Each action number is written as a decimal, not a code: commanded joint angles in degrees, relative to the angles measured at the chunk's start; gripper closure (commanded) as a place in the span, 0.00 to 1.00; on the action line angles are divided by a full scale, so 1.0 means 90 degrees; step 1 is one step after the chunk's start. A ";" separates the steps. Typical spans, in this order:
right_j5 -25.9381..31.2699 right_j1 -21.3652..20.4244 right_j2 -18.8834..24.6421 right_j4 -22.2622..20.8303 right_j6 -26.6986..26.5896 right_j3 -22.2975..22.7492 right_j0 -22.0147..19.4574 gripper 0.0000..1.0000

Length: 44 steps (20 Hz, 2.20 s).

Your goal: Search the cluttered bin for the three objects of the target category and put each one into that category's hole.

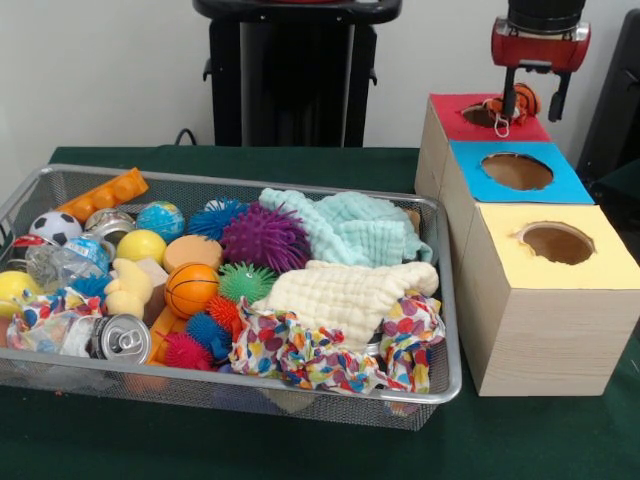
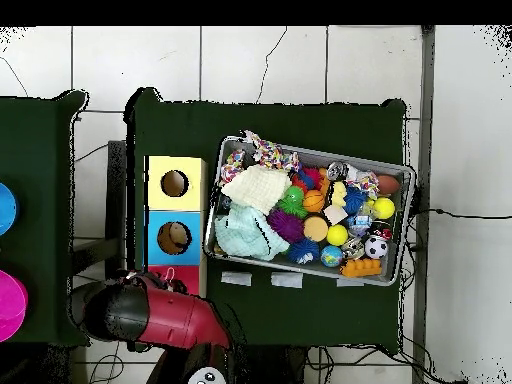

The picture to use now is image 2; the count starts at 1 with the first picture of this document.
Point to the yellow duck plush toy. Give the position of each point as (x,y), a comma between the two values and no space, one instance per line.
(339,194)

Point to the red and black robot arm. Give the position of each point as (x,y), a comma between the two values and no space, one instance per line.
(180,320)

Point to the orange plastic block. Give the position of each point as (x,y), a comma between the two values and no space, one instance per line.
(362,268)

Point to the white tape label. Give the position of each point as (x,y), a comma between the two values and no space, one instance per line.
(286,280)
(236,278)
(350,282)

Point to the confetti print cloth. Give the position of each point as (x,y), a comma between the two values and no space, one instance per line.
(272,154)

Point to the mint green cloth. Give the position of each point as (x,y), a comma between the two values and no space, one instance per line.
(244,234)

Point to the green spiky ball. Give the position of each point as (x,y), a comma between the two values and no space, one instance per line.
(292,202)

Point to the blue round disc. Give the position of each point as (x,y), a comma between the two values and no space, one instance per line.
(7,208)

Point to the magenta round disc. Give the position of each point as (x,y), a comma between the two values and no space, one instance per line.
(12,306)

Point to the wooden box with three holes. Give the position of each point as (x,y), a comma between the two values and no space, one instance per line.
(194,192)

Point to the orange toy basketball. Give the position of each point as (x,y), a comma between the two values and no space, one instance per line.
(314,200)

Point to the cream waffle cloth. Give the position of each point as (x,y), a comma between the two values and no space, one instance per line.
(258,188)

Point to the yellow ball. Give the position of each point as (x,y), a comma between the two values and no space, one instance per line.
(384,208)

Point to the polka dot cloth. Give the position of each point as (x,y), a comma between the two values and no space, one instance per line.
(232,166)

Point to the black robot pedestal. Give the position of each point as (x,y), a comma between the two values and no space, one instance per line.
(272,368)

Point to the silver mesh bin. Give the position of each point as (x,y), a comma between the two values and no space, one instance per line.
(320,158)

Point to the black and white soccer ball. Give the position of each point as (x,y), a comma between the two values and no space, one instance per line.
(376,247)

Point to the dark green side table cloth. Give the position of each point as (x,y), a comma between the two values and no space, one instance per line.
(40,160)

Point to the purple spiky ball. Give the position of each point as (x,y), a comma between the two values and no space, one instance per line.
(284,226)

